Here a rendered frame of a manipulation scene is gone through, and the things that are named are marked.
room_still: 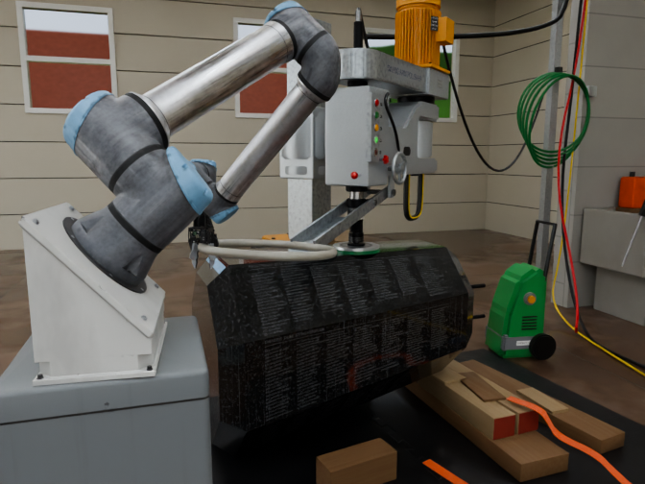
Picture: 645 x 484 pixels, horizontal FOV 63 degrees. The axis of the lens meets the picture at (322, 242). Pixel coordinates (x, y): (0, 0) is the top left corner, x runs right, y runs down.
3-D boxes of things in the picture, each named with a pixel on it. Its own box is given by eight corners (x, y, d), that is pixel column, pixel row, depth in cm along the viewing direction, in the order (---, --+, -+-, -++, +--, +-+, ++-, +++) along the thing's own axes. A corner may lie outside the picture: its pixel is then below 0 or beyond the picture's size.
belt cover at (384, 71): (406, 108, 307) (407, 78, 305) (448, 106, 294) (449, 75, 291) (318, 90, 227) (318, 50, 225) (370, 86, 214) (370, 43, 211)
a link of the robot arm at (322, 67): (365, 64, 149) (229, 223, 177) (334, 34, 149) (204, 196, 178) (353, 62, 138) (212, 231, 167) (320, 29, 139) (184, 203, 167)
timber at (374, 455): (330, 502, 195) (330, 471, 193) (315, 484, 205) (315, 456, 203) (396, 478, 209) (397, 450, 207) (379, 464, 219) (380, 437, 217)
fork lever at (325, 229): (362, 193, 264) (361, 183, 262) (397, 195, 254) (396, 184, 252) (284, 249, 211) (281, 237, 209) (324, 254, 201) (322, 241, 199)
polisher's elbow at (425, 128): (392, 157, 286) (393, 121, 283) (402, 157, 304) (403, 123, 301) (426, 157, 278) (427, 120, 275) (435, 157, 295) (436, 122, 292)
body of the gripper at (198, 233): (186, 244, 180) (187, 208, 179) (194, 241, 189) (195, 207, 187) (208, 245, 180) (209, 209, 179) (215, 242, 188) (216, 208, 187)
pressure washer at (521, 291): (527, 341, 370) (535, 218, 356) (556, 359, 336) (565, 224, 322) (480, 344, 365) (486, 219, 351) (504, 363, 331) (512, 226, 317)
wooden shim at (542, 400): (515, 392, 270) (516, 389, 270) (532, 389, 274) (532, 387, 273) (552, 414, 247) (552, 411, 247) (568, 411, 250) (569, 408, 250)
